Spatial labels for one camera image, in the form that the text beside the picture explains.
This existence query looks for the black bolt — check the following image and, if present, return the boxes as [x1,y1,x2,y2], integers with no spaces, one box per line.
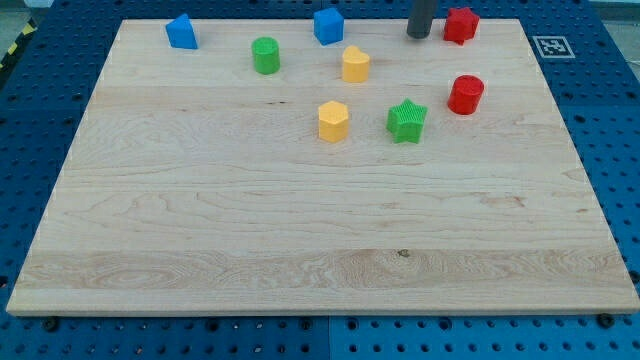
[596,313,616,329]
[41,316,59,333]

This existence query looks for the red star block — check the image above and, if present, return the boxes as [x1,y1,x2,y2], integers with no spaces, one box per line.
[443,7,480,45]

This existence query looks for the yellow hexagon block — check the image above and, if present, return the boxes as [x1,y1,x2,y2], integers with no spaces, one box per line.
[318,101,349,143]

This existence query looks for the yellow heart block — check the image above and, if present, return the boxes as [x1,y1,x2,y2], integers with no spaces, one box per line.
[341,45,371,83]

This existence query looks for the white fiducial marker tag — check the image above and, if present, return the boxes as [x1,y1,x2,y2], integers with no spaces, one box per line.
[532,35,575,59]

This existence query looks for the black bolt bottom right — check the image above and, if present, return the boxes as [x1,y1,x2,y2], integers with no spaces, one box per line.
[596,313,616,329]

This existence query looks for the light wooden board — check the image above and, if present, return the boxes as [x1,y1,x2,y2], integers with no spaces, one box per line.
[7,19,639,317]

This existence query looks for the green cylinder block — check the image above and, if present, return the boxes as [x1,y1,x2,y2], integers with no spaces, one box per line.
[251,37,280,75]

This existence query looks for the blue cube block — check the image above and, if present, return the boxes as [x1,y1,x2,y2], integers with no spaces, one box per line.
[313,8,344,45]

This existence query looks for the blue triangle block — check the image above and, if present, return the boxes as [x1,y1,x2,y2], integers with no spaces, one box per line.
[165,13,198,50]

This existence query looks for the green star block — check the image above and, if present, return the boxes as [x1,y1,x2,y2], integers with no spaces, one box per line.
[386,98,428,144]

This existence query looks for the red cylinder block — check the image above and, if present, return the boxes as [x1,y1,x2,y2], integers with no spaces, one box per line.
[447,75,485,115]

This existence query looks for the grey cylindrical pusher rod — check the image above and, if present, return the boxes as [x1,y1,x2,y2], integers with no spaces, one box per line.
[406,0,438,39]

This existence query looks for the black bolt bottom left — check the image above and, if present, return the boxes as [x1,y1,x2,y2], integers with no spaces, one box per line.
[41,316,59,333]

